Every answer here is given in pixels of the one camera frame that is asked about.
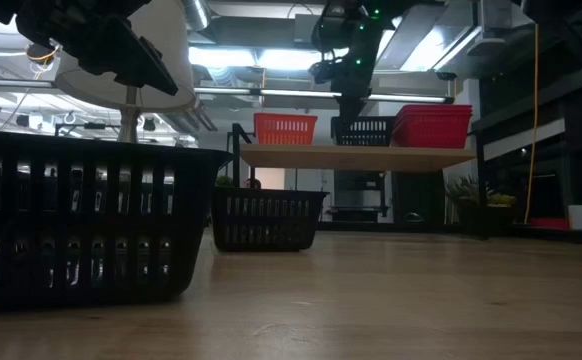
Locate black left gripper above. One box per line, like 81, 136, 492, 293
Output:
0, 0, 180, 96

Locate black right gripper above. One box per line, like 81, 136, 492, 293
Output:
335, 47, 385, 126

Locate black slotted plastic basket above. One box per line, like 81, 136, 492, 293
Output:
0, 128, 233, 314
211, 187, 330, 253
330, 115, 398, 148

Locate orange slotted plastic basket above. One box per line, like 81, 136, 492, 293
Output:
253, 112, 319, 147

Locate wooden shelf black metal legs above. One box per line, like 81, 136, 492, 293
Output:
225, 123, 488, 239

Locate white shade table lamp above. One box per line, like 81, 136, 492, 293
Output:
53, 0, 198, 145

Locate long ceiling light bar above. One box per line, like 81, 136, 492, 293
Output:
193, 86, 456, 105

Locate potted spiky succulent plant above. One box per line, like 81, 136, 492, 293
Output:
445, 174, 490, 236

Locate yellowish green background plant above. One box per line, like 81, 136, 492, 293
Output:
486, 192, 518, 231

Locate low red background item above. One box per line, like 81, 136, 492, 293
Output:
529, 217, 570, 230

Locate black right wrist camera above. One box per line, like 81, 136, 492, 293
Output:
309, 59, 342, 84

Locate black background rig frame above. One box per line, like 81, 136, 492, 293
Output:
53, 122, 121, 139

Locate black ceiling device yellow wire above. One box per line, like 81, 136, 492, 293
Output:
25, 42, 64, 66

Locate silver round ceiling duct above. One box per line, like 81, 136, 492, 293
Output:
180, 0, 211, 32

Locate yellow hanging cable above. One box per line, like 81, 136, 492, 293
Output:
523, 22, 541, 225

